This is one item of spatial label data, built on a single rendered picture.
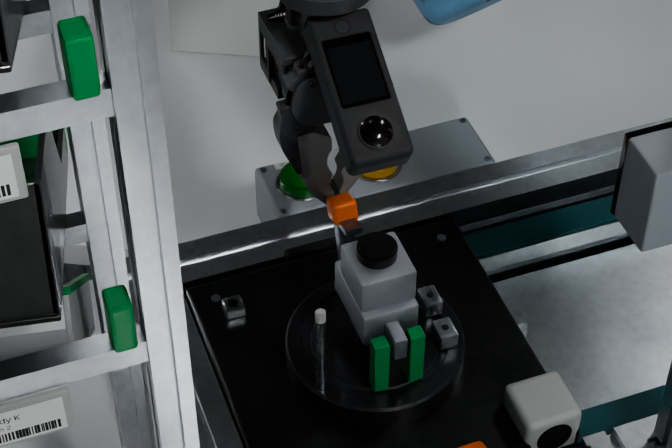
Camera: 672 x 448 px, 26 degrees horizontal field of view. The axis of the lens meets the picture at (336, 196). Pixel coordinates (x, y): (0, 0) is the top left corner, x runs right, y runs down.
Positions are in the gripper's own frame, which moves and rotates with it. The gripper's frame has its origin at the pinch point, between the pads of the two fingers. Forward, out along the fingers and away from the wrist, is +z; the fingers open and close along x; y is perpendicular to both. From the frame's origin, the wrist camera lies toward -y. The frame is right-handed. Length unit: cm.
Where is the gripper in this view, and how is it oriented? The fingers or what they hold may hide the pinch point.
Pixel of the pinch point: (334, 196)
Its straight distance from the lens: 114.2
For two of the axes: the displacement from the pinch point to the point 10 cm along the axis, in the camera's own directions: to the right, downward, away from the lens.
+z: 0.0, 7.2, 7.0
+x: -9.4, 2.4, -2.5
